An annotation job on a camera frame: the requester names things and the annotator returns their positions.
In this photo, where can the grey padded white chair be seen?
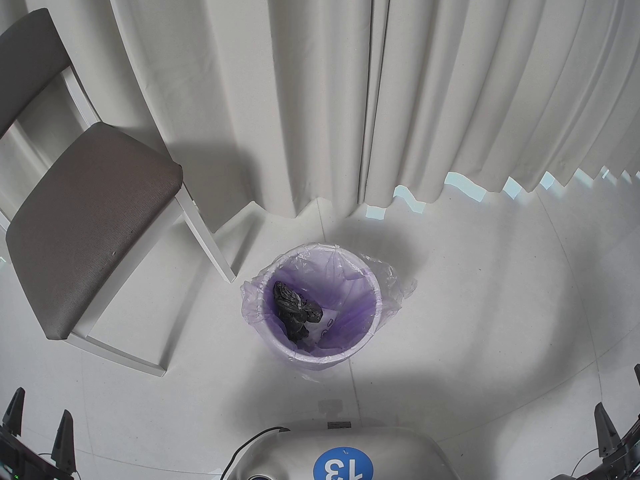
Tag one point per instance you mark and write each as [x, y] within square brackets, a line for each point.
[90, 218]

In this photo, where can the clear printed wrapper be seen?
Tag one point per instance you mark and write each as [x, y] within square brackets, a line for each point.
[327, 325]

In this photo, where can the black plastic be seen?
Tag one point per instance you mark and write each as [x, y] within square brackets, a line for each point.
[292, 308]

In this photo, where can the purple plastic bag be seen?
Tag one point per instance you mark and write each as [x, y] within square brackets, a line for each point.
[360, 318]

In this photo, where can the white trash bin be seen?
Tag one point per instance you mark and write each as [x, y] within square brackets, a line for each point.
[320, 358]

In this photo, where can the white curtain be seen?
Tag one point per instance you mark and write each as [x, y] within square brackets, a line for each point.
[500, 68]
[250, 68]

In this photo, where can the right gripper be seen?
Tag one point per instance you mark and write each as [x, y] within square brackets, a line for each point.
[625, 460]

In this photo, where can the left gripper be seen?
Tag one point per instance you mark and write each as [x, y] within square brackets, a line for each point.
[25, 455]

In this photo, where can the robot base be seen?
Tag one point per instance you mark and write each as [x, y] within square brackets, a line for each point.
[400, 458]

